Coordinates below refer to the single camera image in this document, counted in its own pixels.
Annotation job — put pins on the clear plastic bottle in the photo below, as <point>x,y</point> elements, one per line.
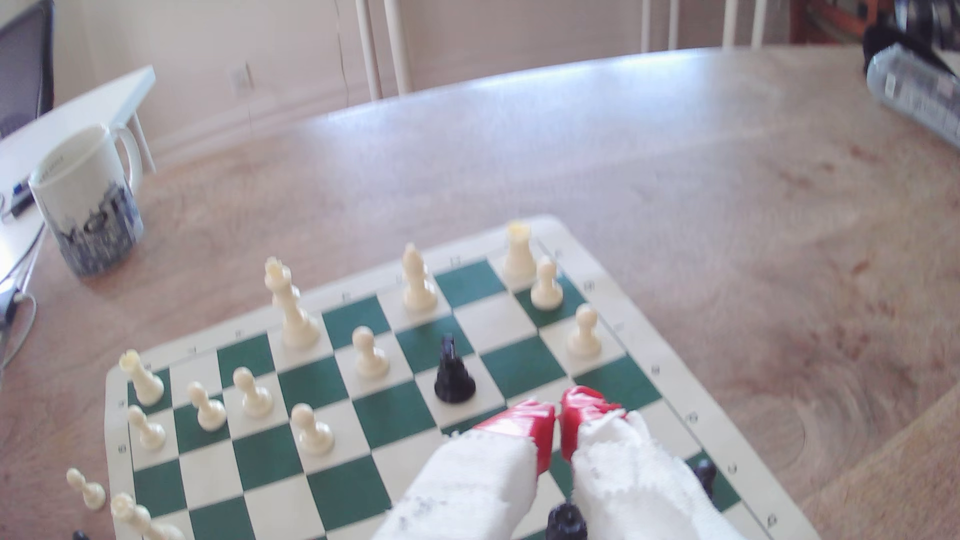
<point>919,94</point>

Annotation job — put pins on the black monitor screen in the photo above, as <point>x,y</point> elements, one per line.
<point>26,67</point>

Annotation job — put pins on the black chess queen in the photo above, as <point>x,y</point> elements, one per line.
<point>566,521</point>

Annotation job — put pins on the white chess queen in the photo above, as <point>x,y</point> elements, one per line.
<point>139,519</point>

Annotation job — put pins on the white furniture leg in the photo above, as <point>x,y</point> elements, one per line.
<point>673,24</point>
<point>367,49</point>
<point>645,26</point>
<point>759,22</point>
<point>729,22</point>
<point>397,45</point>

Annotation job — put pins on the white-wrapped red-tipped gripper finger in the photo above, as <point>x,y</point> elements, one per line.
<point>630,487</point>
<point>472,487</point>

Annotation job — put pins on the brown wooden furniture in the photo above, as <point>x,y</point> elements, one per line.
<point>825,22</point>

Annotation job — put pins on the white chess pawn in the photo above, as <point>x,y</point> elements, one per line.
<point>370,360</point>
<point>150,433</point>
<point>208,412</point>
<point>91,493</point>
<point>255,401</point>
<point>547,289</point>
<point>584,337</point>
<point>313,435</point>

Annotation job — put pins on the white chess king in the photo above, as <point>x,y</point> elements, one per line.
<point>292,315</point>

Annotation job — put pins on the white desk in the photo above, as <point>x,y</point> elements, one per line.
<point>75,112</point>

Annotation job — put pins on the white chess bishop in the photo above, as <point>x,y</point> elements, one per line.
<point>418,289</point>

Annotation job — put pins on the green and cream chess mat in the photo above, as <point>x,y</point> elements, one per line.
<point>390,412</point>

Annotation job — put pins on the white mug blue skyline print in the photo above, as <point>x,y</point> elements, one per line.
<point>82,202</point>

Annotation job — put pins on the black bag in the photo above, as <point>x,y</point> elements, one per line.
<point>881,37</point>

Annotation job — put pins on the white chess rook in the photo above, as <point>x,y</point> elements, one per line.
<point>519,259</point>
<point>146,386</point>

